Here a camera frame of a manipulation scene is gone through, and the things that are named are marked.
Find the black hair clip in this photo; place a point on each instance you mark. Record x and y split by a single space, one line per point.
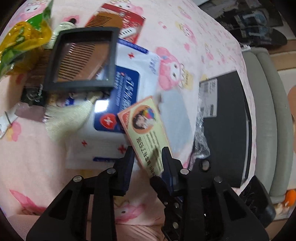
32 96

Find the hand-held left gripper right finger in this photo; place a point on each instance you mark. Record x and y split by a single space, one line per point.
168 162

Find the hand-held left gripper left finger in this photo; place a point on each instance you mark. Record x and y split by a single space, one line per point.
130 171

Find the tan wooden comb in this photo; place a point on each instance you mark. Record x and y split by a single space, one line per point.
108 19

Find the red envelope packet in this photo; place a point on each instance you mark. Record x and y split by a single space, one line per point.
136 20

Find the white cream tube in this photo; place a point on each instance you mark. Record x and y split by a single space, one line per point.
60 30

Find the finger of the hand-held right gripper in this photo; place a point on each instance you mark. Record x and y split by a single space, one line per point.
204 165
159 187

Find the white power strip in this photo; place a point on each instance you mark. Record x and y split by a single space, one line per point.
245 47

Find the dark brown comb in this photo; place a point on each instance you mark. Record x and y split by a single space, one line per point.
38 71

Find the clear bubble wrap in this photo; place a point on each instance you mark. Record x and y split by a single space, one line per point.
200 139

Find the dark grey shoe box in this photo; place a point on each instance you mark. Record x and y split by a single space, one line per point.
226 127

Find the orange plush toy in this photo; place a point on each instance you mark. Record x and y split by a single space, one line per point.
289 199

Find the white slotted plastic comb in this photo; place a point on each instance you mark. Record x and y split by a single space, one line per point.
128 32

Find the white blue wet wipes pack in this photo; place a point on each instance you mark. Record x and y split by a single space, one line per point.
129 60

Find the green yellow snack packet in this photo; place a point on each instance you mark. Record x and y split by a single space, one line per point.
23 34

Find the black square display frame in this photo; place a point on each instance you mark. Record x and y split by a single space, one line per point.
49 78

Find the tan paper card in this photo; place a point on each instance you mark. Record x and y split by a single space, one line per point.
148 139

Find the grey padded bed headboard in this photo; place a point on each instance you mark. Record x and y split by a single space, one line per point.
266 115

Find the black skateboard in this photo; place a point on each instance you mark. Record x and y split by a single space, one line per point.
266 37

